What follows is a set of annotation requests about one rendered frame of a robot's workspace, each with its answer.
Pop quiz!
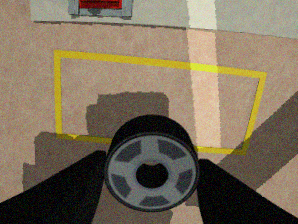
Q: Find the black wheel with grey hub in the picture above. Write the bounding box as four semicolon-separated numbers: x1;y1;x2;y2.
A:
104;115;201;213

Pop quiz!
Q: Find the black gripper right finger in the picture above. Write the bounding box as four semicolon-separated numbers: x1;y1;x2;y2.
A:
197;159;298;224

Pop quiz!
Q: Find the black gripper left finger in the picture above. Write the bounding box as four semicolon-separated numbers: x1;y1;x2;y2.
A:
0;151;106;224

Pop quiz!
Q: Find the yellow rectangular outline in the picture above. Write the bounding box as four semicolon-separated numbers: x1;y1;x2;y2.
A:
53;49;266;156

